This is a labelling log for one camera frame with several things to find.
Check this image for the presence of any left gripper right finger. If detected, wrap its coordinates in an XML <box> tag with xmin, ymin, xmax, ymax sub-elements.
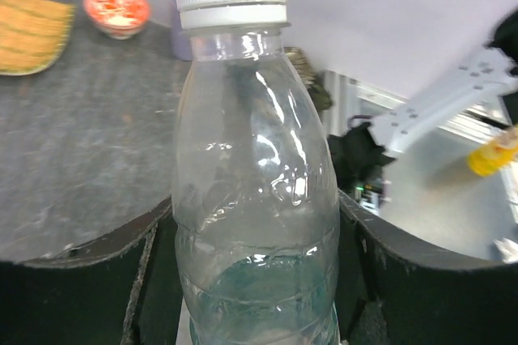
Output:
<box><xmin>338</xmin><ymin>193</ymin><xmax>517</xmax><ymax>344</ymax></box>

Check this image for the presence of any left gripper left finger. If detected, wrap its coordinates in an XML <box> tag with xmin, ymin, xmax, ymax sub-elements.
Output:
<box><xmin>1</xmin><ymin>198</ymin><xmax>182</xmax><ymax>344</ymax></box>

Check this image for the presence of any clear bottle white cap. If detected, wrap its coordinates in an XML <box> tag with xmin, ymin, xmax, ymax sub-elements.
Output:
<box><xmin>172</xmin><ymin>22</ymin><xmax>340</xmax><ymax>344</ymax></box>

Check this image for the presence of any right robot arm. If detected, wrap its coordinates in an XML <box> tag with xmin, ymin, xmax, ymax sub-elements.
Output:
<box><xmin>328</xmin><ymin>12</ymin><xmax>517</xmax><ymax>194</ymax></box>

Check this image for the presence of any yellow juice bottle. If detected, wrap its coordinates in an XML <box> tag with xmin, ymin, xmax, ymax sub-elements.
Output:
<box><xmin>467</xmin><ymin>126</ymin><xmax>517</xmax><ymax>177</ymax></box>

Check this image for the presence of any black floral square plate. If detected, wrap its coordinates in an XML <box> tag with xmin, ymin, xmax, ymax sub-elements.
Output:
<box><xmin>284</xmin><ymin>47</ymin><xmax>333</xmax><ymax>115</ymax></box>

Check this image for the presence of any purple plastic cup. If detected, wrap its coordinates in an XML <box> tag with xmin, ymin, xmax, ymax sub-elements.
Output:
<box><xmin>171</xmin><ymin>0</ymin><xmax>192</xmax><ymax>62</ymax></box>

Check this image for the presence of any yellow woven plate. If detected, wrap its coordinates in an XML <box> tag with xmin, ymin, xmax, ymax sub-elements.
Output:
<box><xmin>1</xmin><ymin>0</ymin><xmax>75</xmax><ymax>76</ymax></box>

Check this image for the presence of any red floral bowl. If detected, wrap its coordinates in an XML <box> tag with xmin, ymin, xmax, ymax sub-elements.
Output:
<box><xmin>83</xmin><ymin>0</ymin><xmax>151</xmax><ymax>40</ymax></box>

